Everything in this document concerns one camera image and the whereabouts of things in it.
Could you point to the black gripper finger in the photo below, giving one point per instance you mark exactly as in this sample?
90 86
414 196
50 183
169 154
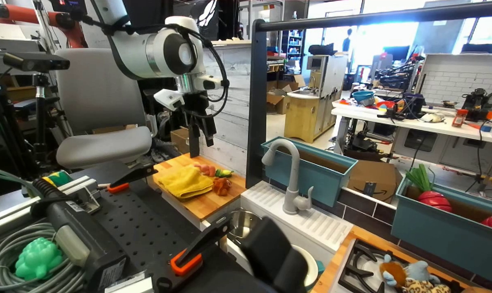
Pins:
208 131
194 141

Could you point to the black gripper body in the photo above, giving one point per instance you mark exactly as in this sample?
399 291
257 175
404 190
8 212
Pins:
194 110

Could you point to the pink plush toy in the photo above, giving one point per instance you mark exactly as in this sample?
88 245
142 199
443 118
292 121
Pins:
207 170

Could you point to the yellow towel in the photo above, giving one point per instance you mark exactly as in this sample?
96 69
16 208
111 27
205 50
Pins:
182 183

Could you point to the green yellow plush toy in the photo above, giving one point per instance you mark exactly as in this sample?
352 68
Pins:
223 173

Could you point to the orange plush toy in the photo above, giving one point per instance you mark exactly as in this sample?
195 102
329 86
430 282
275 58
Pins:
222 186

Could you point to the spotted brown plush toy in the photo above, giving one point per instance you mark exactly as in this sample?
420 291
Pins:
424 287

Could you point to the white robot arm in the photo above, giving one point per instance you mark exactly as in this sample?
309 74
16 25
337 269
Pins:
173 51

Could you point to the wooden butcher block counter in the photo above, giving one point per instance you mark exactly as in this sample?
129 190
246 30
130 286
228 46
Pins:
204 209

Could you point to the wooden stove counter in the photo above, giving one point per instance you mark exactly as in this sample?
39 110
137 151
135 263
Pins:
329 278

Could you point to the toy stove top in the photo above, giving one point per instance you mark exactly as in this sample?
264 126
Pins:
370 269

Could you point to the green plush vegetable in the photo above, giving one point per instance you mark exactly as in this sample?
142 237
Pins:
419 178

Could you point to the red plush vegetable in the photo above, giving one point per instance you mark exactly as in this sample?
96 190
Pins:
435 199

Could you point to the whitewashed wood backsplash panel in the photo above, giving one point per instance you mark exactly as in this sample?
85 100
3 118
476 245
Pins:
230 142

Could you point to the grey office chair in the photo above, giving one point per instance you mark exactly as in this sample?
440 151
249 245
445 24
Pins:
103 108

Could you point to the wooden cabinet in background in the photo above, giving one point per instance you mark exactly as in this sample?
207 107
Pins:
306 116

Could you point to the steel pot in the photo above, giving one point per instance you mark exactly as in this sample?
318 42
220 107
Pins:
243 222

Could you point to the black perforated board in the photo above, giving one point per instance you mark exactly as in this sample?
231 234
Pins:
150 232

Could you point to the grey toy faucet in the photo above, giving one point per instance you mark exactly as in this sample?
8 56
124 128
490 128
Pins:
292 201

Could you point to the teal planter box left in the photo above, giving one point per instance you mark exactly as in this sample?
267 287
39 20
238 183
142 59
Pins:
321 170

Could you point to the teal planter box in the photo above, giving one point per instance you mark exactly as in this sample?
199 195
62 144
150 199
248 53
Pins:
458 237
321 170

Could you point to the orange black clamp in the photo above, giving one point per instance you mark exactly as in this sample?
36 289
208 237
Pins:
187 260

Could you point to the white toy sink unit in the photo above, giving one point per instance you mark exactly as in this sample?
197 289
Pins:
321 235

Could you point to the white teal bowl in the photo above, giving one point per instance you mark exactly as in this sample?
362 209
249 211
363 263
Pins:
311 266

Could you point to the green turtle toy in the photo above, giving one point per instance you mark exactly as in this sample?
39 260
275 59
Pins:
36 260

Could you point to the white background workbench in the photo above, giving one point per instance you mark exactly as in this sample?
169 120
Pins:
347 113

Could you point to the teal planter box right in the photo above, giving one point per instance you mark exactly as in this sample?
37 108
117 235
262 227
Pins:
458 237

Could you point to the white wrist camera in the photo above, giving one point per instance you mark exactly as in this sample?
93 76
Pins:
169 99

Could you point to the small orange clamp handle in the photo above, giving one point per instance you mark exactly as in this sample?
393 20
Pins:
117 190

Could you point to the black metal frame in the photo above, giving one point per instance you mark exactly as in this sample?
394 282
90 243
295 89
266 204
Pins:
257 86

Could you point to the black camera on tripod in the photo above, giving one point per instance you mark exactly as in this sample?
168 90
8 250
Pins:
31 157

